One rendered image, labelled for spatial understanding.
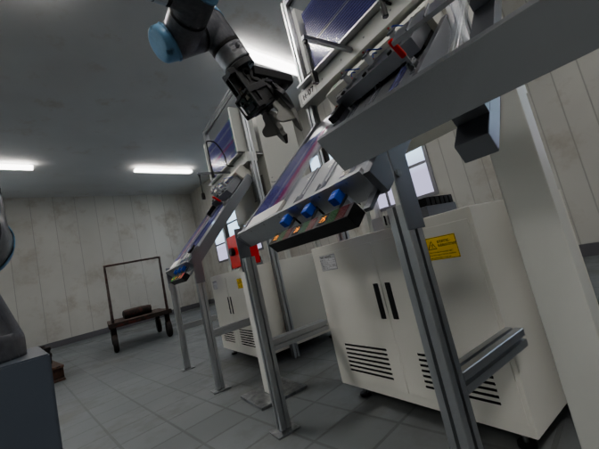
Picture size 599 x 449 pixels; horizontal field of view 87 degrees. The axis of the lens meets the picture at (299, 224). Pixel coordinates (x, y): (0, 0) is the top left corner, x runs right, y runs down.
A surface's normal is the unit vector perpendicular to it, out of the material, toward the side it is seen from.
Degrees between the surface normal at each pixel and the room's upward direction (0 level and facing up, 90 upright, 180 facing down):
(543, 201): 90
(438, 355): 90
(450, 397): 90
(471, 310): 90
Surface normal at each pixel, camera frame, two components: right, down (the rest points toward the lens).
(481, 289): -0.82, 0.12
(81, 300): 0.65, -0.24
